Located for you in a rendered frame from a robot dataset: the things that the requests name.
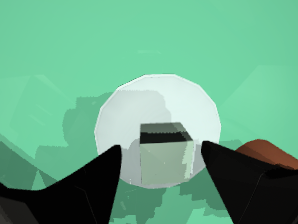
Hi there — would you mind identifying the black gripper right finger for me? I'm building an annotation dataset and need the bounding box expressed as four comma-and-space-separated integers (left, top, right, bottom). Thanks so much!
201, 140, 298, 224

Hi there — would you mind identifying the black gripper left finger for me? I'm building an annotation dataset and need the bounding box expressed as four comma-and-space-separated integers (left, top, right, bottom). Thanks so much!
0, 144, 122, 224

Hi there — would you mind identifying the white round dish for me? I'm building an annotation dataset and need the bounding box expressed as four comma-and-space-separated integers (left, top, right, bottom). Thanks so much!
94, 75, 222, 189

